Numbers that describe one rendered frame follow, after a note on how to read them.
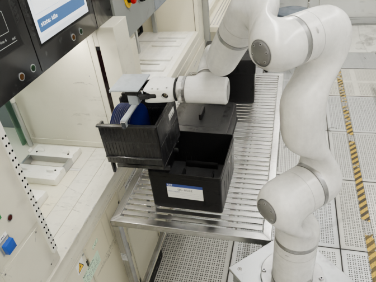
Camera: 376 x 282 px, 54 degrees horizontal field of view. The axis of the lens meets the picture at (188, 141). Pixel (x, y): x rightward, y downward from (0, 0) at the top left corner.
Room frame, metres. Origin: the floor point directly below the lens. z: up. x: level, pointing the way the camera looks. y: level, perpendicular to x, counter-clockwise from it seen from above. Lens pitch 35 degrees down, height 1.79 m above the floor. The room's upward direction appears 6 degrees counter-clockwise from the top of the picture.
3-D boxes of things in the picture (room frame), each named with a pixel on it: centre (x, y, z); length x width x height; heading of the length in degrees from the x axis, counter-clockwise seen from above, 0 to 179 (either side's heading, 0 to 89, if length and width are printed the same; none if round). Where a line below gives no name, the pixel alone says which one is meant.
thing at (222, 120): (1.52, -0.08, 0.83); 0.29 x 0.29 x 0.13; 71
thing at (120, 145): (1.11, 0.16, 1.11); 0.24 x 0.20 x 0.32; 162
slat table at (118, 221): (1.53, -0.15, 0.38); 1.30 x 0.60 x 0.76; 163
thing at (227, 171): (1.15, -0.01, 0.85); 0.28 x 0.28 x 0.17; 71
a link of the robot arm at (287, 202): (0.66, -0.24, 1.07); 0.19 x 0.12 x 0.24; 119
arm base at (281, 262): (0.68, -0.27, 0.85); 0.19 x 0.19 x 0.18
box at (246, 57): (1.92, -0.28, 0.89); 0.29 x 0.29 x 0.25; 76
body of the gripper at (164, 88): (1.08, 0.06, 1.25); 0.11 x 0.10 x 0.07; 72
